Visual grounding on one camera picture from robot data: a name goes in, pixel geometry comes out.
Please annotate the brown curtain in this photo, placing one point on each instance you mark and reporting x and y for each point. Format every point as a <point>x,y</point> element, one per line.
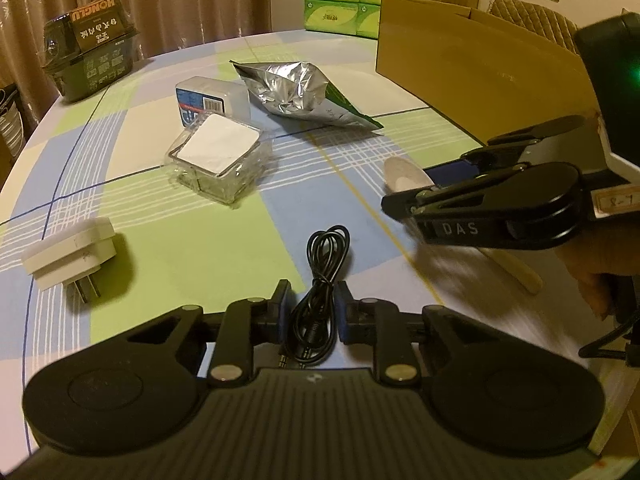
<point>175,0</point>

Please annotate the wooden spoon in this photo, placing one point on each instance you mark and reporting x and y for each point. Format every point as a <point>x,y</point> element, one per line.
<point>402,172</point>

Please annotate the silver foil bag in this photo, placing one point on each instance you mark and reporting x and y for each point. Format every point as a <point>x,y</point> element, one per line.
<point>290,90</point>

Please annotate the checked tablecloth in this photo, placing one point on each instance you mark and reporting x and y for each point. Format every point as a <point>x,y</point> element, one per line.
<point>200,240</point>

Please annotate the large cardboard box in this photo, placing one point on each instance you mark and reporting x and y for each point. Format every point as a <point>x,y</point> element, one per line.
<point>465,75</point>

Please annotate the white power adapter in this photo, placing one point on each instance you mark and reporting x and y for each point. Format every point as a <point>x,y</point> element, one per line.
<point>70,252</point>

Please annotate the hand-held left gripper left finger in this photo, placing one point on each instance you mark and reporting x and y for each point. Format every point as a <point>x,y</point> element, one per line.
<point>282,310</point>

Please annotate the woven beige chair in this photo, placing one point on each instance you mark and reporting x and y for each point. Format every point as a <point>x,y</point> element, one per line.
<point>535,20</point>

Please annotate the white plastic bucket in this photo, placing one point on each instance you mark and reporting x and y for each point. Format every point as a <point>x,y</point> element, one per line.
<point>10,125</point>

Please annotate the person's right hand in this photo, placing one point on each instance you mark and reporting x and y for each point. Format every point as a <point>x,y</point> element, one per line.
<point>590,280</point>

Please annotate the translucent box with blue label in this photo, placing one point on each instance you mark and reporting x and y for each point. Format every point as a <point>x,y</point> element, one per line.
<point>200,100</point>

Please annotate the clear acrylic box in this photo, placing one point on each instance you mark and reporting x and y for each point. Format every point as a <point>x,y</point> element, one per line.
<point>217,142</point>

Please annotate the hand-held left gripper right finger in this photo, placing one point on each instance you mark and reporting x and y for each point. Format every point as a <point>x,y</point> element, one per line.
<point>343,312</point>

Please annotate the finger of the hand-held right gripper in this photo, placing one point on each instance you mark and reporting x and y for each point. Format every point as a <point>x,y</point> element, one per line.
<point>460,230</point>
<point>545,132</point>

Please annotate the dark plastic-wrapped gift box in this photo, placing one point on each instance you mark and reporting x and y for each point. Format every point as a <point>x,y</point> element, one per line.
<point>90,55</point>

